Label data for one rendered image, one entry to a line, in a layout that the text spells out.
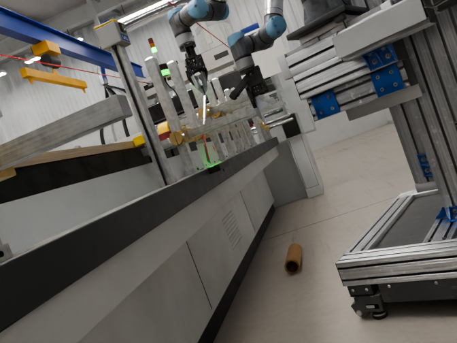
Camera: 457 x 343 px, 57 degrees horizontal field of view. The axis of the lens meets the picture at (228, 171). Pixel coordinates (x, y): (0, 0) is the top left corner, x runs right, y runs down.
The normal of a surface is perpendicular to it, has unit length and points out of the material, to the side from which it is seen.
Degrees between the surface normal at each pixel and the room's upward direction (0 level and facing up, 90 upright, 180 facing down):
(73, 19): 90
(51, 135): 90
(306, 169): 90
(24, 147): 90
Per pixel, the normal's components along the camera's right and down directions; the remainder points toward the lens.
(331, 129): -0.14, 0.10
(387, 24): -0.58, 0.25
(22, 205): 0.91, -0.33
